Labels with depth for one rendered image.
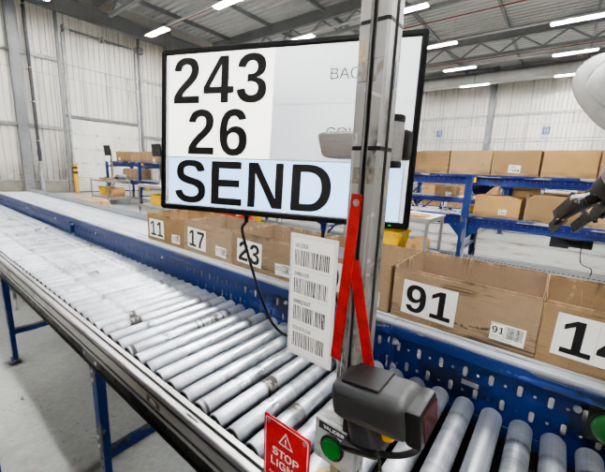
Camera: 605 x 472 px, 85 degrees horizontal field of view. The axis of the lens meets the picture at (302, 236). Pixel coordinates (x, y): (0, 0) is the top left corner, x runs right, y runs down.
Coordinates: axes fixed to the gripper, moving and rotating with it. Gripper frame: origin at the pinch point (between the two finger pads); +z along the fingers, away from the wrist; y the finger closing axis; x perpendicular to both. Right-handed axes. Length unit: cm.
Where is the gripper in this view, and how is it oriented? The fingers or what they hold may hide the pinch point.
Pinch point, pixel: (568, 223)
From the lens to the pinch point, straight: 119.0
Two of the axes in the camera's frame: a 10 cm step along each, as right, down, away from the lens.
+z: 1.2, 4.4, 8.9
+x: 0.7, -9.0, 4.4
